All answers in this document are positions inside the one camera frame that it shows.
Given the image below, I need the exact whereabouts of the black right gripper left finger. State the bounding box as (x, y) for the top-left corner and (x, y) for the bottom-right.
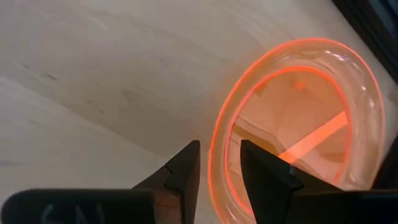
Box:
(1, 139), (201, 224)

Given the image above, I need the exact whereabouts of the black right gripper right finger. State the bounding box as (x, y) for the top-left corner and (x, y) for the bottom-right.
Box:
(241, 139), (398, 224)

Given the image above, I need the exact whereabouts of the orange transparent plastic plate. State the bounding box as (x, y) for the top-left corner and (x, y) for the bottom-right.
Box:
(207, 37), (387, 224)

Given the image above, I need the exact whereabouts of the black aluminium table frame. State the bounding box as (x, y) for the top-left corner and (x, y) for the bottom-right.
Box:
(331, 0), (398, 83)

